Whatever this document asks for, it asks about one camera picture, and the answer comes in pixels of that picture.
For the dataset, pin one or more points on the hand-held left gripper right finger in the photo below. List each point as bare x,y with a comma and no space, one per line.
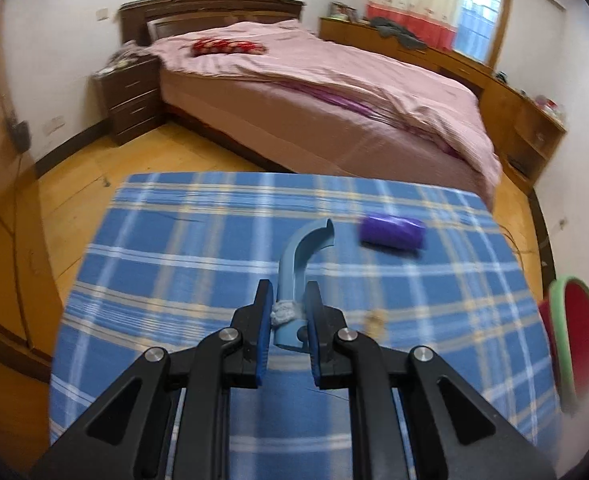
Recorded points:
314,330

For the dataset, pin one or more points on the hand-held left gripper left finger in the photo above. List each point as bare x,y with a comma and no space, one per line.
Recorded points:
262,330

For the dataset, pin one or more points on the light blue plastic piece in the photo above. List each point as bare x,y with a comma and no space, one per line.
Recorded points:
294,260

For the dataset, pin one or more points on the watermelon style bin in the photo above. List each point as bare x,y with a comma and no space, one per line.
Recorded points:
582,330

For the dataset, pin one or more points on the blue plaid blanket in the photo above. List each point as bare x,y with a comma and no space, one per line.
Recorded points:
174,270

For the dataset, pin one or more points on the purple wrapper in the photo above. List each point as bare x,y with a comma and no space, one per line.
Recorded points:
392,232

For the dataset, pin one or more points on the bed with mauve sheet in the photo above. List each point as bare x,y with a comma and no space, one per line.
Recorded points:
274,125

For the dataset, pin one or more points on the purple striped sheet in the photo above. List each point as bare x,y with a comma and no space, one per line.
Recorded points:
344,102

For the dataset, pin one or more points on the dark wooden nightstand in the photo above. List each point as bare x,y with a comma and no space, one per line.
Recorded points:
129,100

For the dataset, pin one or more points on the pink quilt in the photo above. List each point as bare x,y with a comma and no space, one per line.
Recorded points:
299,60

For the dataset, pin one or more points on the red patterned pillow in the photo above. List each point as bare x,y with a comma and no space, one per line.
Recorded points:
224,46

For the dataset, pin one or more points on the long wooden desk cabinet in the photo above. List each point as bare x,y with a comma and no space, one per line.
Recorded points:
524,125

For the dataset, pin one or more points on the pale crumpled cloth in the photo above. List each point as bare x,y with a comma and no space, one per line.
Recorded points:
122,57

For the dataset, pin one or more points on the grey clothes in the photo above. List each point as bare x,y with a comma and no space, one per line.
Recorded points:
397,32

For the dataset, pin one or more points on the black power adapter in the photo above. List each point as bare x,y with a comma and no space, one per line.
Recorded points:
21,136

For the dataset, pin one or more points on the small teal item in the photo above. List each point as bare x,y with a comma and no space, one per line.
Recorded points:
502,76

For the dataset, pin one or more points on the standing photo frames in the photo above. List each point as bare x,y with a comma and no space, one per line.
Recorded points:
343,11

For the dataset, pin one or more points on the pink items on shelf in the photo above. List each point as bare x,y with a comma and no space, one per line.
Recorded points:
549,106

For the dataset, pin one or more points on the dark wooden headboard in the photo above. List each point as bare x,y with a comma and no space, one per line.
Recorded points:
199,5

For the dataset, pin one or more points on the red and white curtain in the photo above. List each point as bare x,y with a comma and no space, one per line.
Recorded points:
414,5

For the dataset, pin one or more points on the window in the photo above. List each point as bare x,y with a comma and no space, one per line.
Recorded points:
479,15

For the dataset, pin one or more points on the wall socket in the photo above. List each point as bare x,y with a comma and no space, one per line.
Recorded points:
53,125

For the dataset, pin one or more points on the wall switch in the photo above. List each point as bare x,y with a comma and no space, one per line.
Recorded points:
103,13

